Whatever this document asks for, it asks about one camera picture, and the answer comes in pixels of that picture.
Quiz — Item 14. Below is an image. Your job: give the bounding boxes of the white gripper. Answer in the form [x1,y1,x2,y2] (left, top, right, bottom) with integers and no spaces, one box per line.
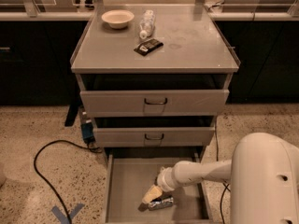
[142,167,175,204]

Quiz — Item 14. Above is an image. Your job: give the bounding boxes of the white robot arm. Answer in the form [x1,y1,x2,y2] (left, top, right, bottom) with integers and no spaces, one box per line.
[142,133,299,224]

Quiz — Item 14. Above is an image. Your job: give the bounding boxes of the white bowl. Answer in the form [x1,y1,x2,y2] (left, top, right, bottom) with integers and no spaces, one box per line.
[102,9,135,29]

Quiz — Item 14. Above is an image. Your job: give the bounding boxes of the blue power adapter box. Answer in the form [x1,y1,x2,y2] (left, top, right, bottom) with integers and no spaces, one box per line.
[81,122,95,144]

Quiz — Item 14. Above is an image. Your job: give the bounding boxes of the silver redbull can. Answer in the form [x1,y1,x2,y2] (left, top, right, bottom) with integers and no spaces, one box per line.
[148,196,174,211]

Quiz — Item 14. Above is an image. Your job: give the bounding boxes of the black snack packet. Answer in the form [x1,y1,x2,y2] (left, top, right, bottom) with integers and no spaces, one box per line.
[135,38,164,56]

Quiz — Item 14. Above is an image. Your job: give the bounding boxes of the black cable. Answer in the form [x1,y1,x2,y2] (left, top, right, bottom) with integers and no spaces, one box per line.
[213,124,232,224]
[33,139,103,224]

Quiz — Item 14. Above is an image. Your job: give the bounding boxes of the grey bottom drawer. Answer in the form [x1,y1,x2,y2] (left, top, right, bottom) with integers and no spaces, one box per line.
[102,153,213,224]

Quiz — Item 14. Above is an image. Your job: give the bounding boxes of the black cable on right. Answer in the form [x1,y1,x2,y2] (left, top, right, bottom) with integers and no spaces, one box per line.
[213,124,232,224]

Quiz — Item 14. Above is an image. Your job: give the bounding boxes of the grey drawer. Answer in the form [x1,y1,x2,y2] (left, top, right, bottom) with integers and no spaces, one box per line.
[102,153,213,224]
[93,127,214,147]
[80,90,229,118]

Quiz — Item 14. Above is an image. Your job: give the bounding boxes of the grey drawer cabinet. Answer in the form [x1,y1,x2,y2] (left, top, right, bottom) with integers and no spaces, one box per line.
[72,5,239,158]

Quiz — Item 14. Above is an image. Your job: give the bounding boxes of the blue tape cross mark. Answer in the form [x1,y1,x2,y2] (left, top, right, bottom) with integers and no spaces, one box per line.
[50,203,86,224]

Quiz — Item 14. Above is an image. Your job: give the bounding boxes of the black cable on left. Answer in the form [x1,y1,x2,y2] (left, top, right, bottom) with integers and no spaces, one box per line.
[33,139,103,224]

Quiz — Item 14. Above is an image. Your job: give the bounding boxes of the clear plastic water bottle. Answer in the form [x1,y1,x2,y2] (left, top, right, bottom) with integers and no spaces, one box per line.
[139,10,155,40]

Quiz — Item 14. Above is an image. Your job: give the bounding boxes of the grey middle drawer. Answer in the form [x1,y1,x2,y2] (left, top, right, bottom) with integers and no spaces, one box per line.
[93,127,214,147]

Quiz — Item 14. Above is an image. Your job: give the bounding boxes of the grey top drawer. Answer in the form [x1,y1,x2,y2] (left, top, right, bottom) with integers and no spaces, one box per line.
[80,90,229,118]

